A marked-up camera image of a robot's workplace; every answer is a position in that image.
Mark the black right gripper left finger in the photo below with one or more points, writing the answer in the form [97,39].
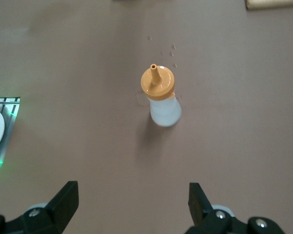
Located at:
[61,209]

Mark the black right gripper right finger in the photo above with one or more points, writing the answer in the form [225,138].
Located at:
[202,212]

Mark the translucent squeeze bottle orange cap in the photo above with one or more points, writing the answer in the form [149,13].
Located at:
[164,112]

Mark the wooden cutting board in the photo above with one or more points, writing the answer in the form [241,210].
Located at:
[271,3]

